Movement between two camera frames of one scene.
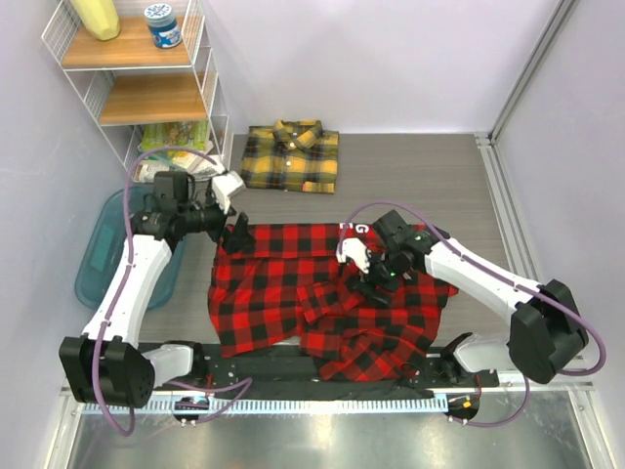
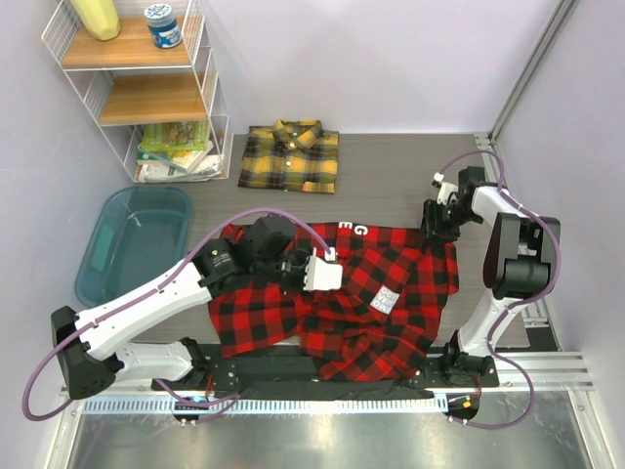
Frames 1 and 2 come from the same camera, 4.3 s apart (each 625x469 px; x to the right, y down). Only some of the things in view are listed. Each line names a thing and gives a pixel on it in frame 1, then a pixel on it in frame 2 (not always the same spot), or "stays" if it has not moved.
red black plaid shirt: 291,290 stays
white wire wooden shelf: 161,109 stays
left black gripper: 240,236 to 304,255
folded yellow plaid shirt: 292,155 stays
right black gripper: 368,289 to 432,226
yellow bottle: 101,17 stays
